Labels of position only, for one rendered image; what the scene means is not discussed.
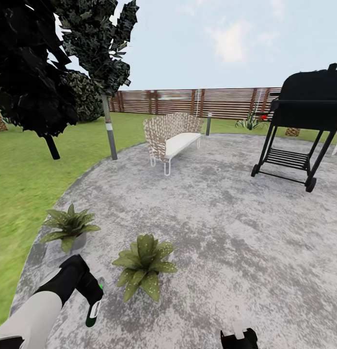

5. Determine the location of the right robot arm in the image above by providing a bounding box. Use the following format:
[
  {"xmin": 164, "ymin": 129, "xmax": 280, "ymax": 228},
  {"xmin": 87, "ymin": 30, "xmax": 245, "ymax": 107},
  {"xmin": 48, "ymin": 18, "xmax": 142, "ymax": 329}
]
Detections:
[{"xmin": 220, "ymin": 317, "xmax": 258, "ymax": 349}]

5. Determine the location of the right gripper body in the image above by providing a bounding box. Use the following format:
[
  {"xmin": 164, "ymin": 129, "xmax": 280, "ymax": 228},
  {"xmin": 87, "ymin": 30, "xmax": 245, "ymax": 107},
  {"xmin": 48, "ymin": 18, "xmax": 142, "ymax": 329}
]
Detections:
[{"xmin": 225, "ymin": 331, "xmax": 258, "ymax": 349}]

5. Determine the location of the insectifuge atomizer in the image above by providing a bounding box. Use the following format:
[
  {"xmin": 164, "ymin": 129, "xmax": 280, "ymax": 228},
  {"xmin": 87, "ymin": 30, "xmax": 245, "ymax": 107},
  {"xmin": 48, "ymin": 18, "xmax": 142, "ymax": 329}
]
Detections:
[{"xmin": 86, "ymin": 300, "xmax": 102, "ymax": 328}]

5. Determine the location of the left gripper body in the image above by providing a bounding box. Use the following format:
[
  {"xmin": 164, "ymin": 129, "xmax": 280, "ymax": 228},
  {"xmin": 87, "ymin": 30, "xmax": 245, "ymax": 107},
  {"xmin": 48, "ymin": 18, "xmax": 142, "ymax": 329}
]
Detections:
[{"xmin": 78, "ymin": 276, "xmax": 104, "ymax": 306}]

